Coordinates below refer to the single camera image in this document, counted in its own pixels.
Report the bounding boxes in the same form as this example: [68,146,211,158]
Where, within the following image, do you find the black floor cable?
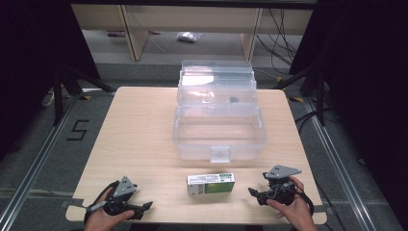
[293,109,323,134]

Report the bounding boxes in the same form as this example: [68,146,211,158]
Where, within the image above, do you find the aluminium floor rail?
[0,94,82,231]
[303,95,381,231]

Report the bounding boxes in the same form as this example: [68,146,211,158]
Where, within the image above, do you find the wooden shelf unit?
[70,3,315,62]

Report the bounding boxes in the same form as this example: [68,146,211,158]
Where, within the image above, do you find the person's right hand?
[266,175,319,231]

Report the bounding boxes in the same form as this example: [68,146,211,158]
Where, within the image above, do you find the grey plug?
[86,200,109,214]

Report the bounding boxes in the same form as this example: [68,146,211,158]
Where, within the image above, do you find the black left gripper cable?
[83,180,120,225]

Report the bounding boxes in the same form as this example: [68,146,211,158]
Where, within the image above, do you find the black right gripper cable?
[290,184,316,217]

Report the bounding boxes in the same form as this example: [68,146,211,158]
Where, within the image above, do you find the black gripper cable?
[290,184,316,217]
[83,180,120,225]

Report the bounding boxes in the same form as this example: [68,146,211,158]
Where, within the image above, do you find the white cable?
[40,90,56,108]

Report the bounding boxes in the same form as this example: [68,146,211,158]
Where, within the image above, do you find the person's left hand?
[83,187,136,231]

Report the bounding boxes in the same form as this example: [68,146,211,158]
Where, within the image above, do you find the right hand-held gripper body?
[262,164,303,207]

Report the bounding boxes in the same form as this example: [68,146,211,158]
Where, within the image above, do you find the bundle of black cables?
[255,8,300,67]

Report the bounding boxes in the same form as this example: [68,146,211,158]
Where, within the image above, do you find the clear plastic bag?
[175,31,202,43]

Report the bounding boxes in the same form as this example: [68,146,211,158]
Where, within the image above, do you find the clear plastic storage box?
[172,59,268,165]

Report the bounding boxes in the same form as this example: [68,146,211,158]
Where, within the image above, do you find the black metal stand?
[271,63,327,127]
[52,63,117,127]

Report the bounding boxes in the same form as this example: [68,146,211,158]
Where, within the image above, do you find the black curtain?
[288,0,408,229]
[0,0,101,162]

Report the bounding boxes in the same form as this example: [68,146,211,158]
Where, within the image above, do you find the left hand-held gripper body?
[103,175,140,217]

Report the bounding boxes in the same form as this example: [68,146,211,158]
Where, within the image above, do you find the green and white carton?
[186,172,236,197]

